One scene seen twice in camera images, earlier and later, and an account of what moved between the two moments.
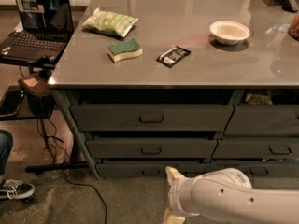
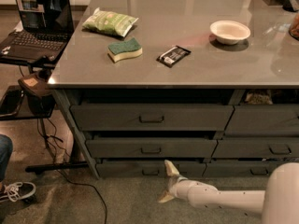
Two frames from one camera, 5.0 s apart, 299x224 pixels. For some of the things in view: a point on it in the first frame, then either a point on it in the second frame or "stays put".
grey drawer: [146, 168] stays put
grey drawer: [153, 118] stays put
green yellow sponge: [130, 49] stays put
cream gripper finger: [170, 218] to [166, 198]
